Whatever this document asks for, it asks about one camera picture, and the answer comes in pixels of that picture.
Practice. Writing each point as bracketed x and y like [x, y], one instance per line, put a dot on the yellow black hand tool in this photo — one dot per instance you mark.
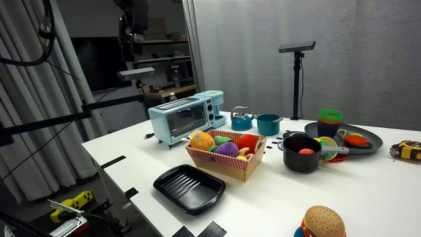
[73, 205]

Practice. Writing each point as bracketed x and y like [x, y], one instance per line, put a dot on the large red plush fruit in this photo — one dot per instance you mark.
[248, 143]

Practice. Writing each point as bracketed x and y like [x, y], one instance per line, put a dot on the stacked colourful toy cups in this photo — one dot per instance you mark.
[329, 123]

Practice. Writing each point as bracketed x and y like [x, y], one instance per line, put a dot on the black ridged tray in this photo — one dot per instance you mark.
[188, 189]

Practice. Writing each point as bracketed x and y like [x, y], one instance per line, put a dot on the silver red tool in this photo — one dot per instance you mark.
[70, 227]

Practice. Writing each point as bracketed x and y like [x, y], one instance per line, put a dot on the wicker basket with toy food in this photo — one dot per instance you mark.
[224, 165]

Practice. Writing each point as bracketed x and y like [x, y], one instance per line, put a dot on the black tripod stand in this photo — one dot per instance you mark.
[298, 80]

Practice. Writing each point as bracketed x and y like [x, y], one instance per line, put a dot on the red toy plate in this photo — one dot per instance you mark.
[338, 159]

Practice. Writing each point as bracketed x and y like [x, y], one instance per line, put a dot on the black metal rail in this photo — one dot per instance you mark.
[44, 123]

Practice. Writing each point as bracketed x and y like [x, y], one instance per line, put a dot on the teal toy kettle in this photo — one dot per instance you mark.
[241, 122]

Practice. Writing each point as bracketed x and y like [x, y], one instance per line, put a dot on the green plush fruit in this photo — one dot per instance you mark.
[221, 140]

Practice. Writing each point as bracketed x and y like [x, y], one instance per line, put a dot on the grey camera bar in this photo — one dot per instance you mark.
[136, 73]

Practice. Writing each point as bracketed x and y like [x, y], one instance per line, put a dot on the yellow black tape measure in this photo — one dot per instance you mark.
[408, 151]

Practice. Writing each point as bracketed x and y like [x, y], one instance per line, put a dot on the green yellow toy plate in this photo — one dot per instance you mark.
[328, 144]

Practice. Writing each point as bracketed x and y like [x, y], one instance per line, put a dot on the yellow orange plush fruit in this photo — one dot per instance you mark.
[202, 140]

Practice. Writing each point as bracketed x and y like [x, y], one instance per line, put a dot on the toy burger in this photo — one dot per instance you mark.
[324, 222]

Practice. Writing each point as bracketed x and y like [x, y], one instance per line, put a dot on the dark background shelf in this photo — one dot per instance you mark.
[162, 60]

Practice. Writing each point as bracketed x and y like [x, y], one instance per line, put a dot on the black tape strip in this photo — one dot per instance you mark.
[183, 232]
[112, 163]
[212, 230]
[131, 193]

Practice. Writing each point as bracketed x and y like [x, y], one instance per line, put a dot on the light blue toy oven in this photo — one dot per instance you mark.
[184, 118]

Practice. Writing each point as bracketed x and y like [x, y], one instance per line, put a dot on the red toy food piece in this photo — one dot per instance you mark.
[306, 152]

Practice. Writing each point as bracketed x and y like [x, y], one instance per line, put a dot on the light grey backdrop curtain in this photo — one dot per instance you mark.
[359, 66]

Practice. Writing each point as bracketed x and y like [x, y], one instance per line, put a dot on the orange toy food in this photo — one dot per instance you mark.
[355, 140]

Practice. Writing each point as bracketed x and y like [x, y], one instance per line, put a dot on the yellow plush banana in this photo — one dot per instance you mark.
[244, 153]

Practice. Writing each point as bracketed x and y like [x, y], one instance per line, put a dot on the dark grey round plate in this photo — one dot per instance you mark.
[373, 140]

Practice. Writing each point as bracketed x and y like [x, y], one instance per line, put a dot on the grey pleated curtain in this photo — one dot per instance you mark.
[27, 97]

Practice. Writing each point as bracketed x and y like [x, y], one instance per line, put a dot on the teal toy pot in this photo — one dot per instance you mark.
[267, 126]

